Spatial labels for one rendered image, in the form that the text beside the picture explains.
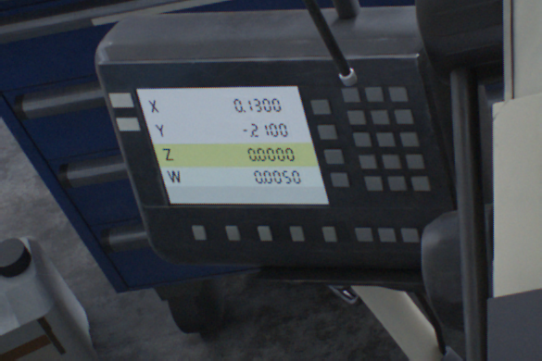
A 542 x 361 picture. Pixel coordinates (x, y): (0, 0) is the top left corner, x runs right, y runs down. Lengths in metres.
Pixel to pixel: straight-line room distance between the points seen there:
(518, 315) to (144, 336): 2.73
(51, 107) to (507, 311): 2.27
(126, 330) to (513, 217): 2.71
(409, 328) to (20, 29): 1.01
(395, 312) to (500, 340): 1.28
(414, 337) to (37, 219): 1.75
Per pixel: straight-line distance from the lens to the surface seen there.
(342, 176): 2.24
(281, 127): 2.24
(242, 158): 2.28
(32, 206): 4.16
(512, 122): 1.26
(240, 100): 2.25
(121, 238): 3.60
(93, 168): 3.50
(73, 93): 3.40
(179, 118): 2.29
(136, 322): 3.91
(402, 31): 2.18
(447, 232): 1.45
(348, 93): 2.19
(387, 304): 2.44
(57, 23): 3.29
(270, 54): 2.22
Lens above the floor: 2.76
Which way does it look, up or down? 43 degrees down
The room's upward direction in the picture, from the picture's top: 29 degrees counter-clockwise
